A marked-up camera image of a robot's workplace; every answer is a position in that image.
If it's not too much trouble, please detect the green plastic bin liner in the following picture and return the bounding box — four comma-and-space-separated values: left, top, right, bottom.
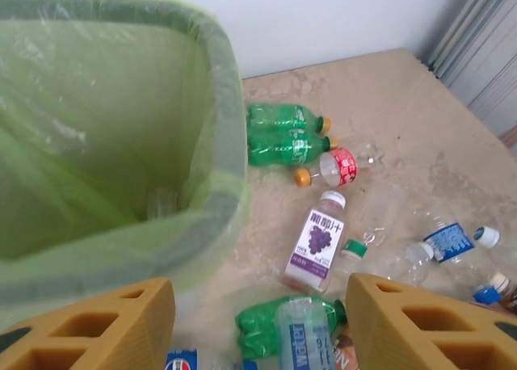
0, 0, 250, 330

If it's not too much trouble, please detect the blue label water bottle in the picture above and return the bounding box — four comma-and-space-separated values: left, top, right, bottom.
411, 200, 502, 266

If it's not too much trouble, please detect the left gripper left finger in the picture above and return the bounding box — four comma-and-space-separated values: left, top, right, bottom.
0, 276, 177, 370

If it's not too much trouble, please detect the clear bottle green cap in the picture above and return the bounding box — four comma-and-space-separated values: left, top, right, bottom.
343, 179, 410, 260

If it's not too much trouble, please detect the green soda bottle yellow cap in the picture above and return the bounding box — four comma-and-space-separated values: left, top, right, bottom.
246, 125, 339, 168
246, 102, 332, 135

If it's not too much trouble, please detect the crushed green plastic bottle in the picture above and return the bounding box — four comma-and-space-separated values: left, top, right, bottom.
234, 295, 349, 361

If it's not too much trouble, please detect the clear bottle red label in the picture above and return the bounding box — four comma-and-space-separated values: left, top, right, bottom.
293, 141, 387, 188

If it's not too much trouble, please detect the blue bottle cap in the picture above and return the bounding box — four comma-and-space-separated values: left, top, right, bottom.
472, 284, 502, 306

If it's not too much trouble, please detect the clear bottle white cap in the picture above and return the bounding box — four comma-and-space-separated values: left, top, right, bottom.
322, 240, 436, 294

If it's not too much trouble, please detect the clear plastic bottle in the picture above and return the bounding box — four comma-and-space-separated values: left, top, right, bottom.
145, 185, 183, 222

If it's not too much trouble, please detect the brown coffee drink bottle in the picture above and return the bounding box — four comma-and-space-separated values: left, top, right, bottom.
486, 271, 517, 306
329, 325, 360, 370

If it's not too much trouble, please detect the pale blue water bottle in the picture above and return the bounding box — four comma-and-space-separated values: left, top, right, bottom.
274, 296, 336, 370

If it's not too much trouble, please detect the Pepsi bottle blue label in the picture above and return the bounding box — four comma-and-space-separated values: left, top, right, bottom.
164, 347, 259, 370

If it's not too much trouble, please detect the grape juice bottle purple label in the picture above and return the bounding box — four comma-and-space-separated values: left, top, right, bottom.
278, 190, 347, 295

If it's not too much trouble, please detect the translucent plastic waste bin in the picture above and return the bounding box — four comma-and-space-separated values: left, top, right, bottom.
0, 0, 250, 330

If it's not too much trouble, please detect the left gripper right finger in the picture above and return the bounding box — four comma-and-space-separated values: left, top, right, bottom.
346, 271, 517, 370

